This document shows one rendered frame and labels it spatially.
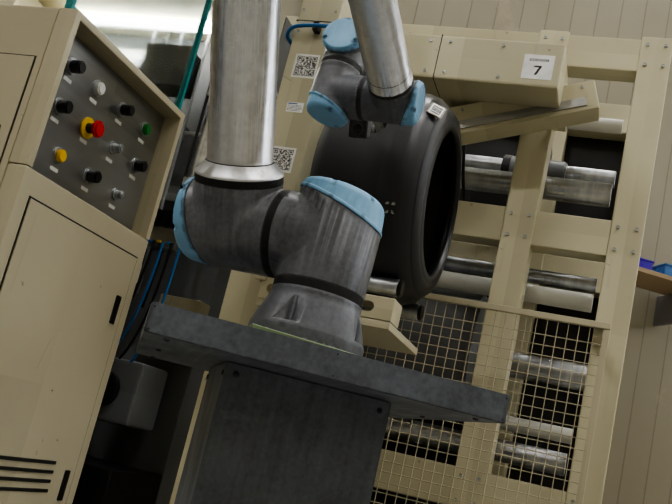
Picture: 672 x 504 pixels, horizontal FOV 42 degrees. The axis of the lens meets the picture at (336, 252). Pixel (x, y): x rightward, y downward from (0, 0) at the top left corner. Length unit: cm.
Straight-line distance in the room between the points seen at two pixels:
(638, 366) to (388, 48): 529
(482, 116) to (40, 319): 149
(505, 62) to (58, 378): 156
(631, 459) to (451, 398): 548
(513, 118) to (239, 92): 151
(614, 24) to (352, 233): 602
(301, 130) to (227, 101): 107
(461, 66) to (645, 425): 439
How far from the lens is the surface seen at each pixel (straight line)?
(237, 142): 141
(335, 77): 178
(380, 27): 158
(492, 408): 122
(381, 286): 217
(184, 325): 112
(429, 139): 219
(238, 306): 236
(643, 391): 671
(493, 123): 279
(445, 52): 277
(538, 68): 271
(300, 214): 138
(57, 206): 204
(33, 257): 199
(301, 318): 131
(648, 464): 672
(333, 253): 135
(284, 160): 245
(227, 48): 140
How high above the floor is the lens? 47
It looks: 13 degrees up
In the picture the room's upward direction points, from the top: 13 degrees clockwise
